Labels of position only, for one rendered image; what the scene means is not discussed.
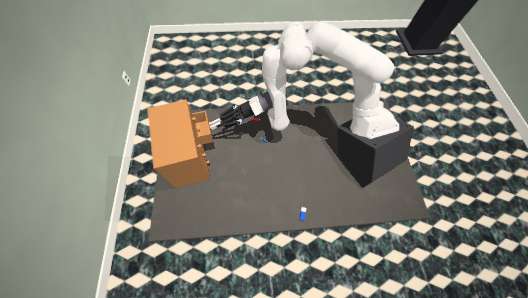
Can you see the wooden chest of drawers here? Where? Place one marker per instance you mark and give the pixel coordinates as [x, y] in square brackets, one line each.
[173, 146]

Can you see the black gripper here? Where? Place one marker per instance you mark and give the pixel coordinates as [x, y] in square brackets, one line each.
[232, 114]

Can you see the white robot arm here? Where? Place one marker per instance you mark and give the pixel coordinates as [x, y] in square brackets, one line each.
[369, 68]

